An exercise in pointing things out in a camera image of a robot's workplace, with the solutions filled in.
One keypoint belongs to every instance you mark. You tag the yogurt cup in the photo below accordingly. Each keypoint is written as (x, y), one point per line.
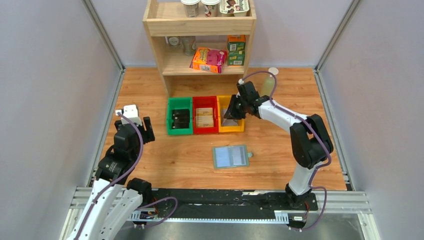
(191, 8)
(211, 7)

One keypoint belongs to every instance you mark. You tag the green orange carton box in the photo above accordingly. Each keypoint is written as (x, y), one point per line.
(236, 45)

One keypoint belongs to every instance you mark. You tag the clear glass on shelf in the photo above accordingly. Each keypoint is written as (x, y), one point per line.
(189, 45)

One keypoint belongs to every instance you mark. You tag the left yogurt cup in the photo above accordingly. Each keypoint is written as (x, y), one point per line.
(191, 8)

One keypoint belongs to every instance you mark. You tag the black cards in green bin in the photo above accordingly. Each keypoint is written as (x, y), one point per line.
(180, 118)

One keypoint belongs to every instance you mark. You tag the yellow plastic bin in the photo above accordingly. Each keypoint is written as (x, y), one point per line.
(223, 103)

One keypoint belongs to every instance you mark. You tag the middle yogurt cup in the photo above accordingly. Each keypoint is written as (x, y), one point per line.
(211, 7)

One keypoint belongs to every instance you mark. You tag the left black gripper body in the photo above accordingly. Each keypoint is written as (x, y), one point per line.
(135, 155)

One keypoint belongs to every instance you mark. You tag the green plastic bin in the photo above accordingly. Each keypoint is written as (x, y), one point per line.
(178, 103)

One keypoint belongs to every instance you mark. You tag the glass jar on shelf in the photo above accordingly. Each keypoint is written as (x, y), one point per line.
(174, 42)

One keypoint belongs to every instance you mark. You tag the chocolate pudding pack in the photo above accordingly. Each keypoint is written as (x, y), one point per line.
(236, 8)

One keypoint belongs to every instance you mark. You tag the red plastic bin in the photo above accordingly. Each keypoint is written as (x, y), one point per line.
(205, 101)

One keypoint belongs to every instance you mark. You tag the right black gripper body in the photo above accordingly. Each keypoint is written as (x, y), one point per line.
(246, 101)

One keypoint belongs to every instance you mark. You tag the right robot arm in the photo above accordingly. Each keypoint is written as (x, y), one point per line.
(310, 140)

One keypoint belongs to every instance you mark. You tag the orange pink snack box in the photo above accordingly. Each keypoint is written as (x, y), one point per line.
(209, 60)

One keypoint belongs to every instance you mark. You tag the green soap bottle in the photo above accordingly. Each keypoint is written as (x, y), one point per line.
(269, 82)

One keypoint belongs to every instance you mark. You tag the grey-green card holder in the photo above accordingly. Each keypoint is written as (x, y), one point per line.
(232, 156)

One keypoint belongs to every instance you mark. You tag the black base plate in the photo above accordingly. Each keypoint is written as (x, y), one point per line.
(224, 204)

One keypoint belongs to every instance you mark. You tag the tan cards in red bin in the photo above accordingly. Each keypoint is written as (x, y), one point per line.
(204, 117)

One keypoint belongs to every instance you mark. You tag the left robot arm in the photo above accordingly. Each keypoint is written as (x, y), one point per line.
(113, 197)

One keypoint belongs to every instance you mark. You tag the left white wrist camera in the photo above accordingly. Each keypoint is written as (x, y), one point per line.
(131, 112)

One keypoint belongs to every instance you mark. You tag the wooden shelf unit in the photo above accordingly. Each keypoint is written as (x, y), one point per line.
(200, 37)

